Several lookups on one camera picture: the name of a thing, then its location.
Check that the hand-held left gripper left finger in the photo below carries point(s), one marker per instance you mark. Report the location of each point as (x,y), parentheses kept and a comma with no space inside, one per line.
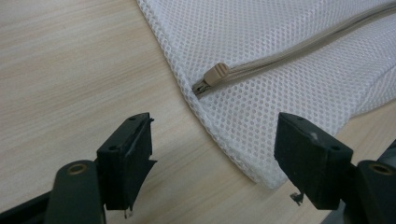
(124,161)

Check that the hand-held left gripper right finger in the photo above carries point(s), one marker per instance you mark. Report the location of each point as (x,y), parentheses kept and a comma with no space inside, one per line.
(314,161)

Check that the white mesh laundry bag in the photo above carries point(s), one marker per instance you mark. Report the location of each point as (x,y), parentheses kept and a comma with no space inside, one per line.
(264,109)

